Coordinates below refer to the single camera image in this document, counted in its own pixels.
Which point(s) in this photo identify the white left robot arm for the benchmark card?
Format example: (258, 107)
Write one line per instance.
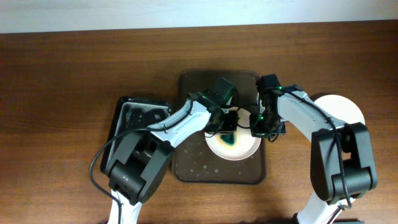
(136, 160)

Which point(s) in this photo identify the green yellow sponge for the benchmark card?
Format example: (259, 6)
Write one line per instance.
(227, 140)

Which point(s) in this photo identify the small black soapy tray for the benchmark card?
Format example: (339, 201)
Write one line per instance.
(131, 113)

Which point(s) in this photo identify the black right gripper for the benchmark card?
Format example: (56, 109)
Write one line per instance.
(263, 127)

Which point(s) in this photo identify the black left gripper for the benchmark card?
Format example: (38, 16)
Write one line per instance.
(227, 125)

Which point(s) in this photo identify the white plate front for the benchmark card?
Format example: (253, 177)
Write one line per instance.
(341, 108)

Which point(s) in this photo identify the white plate back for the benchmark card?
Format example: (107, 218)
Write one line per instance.
(245, 146)

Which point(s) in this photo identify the white plate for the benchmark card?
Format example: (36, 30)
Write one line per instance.
(341, 108)
(245, 146)

